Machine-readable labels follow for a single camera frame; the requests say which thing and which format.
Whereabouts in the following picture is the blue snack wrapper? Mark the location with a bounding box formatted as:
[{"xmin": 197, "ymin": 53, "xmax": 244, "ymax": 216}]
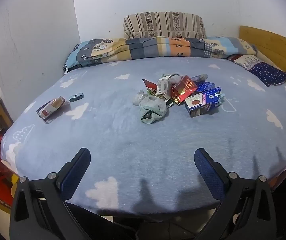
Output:
[{"xmin": 197, "ymin": 81, "xmax": 216, "ymax": 92}]

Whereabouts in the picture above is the knotted plastic bag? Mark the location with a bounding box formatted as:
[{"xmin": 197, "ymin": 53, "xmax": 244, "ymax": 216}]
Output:
[{"xmin": 139, "ymin": 95, "xmax": 168, "ymax": 125}]

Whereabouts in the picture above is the packaged red white toy car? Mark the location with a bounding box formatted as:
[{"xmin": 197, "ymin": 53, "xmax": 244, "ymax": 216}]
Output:
[{"xmin": 36, "ymin": 96, "xmax": 66, "ymax": 124}]

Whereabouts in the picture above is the wooden headboard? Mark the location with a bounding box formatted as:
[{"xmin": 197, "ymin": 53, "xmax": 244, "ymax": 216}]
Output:
[{"xmin": 238, "ymin": 25, "xmax": 286, "ymax": 98}]

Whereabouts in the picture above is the clear plastic bag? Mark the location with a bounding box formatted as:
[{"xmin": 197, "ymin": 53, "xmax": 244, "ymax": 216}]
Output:
[{"xmin": 133, "ymin": 90, "xmax": 148, "ymax": 106}]

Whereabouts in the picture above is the blue cloud print blanket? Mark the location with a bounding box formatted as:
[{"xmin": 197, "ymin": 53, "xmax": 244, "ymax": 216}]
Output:
[{"xmin": 0, "ymin": 55, "xmax": 286, "ymax": 215}]

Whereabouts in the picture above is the striped beige pillow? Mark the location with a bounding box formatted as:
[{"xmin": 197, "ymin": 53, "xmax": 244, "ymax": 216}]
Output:
[{"xmin": 123, "ymin": 11, "xmax": 206, "ymax": 40}]

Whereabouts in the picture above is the blue cardboard box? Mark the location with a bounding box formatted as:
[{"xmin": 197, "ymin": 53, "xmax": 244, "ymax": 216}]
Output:
[{"xmin": 185, "ymin": 87, "xmax": 222, "ymax": 117}]

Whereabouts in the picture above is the small white green box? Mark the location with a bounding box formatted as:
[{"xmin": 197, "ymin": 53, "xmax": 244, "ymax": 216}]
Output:
[{"xmin": 157, "ymin": 76, "xmax": 171, "ymax": 100}]

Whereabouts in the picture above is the patchwork cartoon quilt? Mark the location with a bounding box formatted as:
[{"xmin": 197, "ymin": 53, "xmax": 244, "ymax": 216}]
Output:
[{"xmin": 63, "ymin": 36, "xmax": 257, "ymax": 75}]

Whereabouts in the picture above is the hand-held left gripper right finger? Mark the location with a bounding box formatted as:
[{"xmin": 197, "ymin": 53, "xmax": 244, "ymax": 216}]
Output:
[{"xmin": 194, "ymin": 148, "xmax": 283, "ymax": 240}]

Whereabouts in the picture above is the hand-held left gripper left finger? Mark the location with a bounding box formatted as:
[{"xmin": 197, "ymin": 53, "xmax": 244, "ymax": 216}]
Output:
[{"xmin": 9, "ymin": 147, "xmax": 101, "ymax": 240}]

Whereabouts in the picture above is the white printed pillow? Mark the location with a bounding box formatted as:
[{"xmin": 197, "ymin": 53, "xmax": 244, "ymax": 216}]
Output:
[{"xmin": 229, "ymin": 54, "xmax": 262, "ymax": 70}]

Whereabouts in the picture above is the navy star print pillow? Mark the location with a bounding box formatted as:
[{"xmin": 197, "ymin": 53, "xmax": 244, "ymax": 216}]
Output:
[{"xmin": 248, "ymin": 62, "xmax": 286, "ymax": 87}]

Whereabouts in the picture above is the red paper card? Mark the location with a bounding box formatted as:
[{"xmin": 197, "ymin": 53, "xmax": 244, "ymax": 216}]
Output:
[{"xmin": 142, "ymin": 79, "xmax": 158, "ymax": 90}]

